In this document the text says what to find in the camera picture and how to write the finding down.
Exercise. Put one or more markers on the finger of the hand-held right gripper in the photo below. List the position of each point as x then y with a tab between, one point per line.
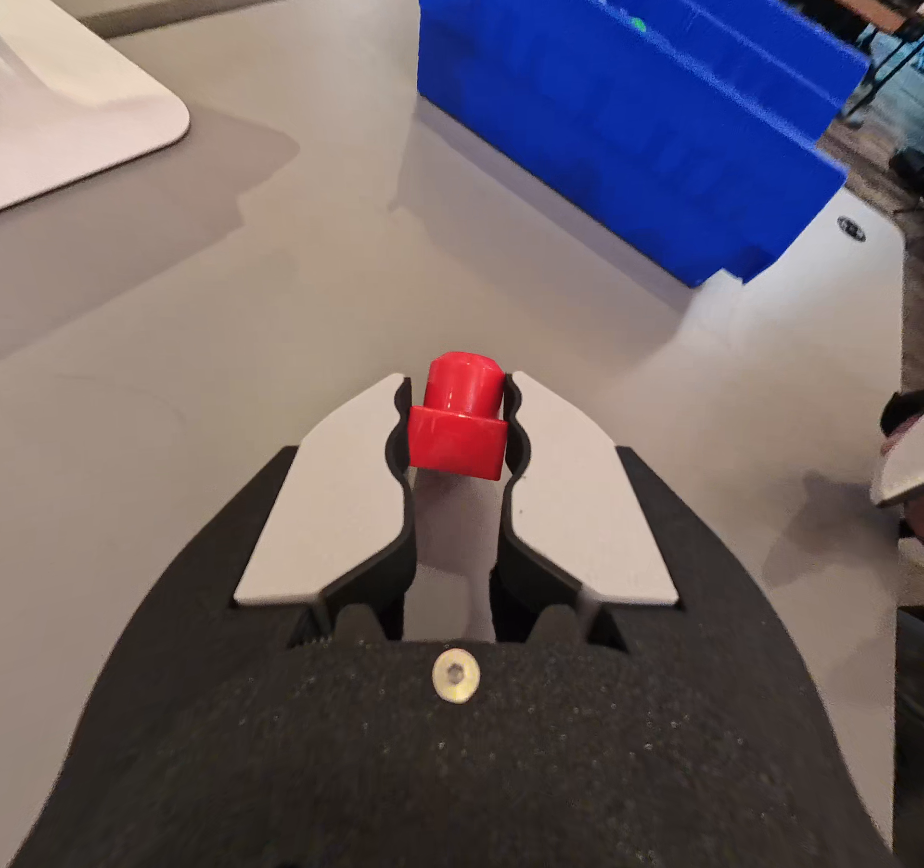
902	474

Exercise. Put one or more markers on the grey desk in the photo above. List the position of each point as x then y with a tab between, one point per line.
216	305

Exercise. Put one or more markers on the red single-stud block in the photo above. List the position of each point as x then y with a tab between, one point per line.
455	442

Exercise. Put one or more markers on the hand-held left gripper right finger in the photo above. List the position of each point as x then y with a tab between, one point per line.
585	521

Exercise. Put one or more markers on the metal desk grommet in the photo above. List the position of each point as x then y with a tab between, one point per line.
852	228

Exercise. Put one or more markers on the blue plastic bin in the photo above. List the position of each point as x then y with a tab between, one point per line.
613	124

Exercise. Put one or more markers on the white folding stand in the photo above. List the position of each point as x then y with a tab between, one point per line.
86	110

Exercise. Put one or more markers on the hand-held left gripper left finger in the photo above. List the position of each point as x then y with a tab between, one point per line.
325	521

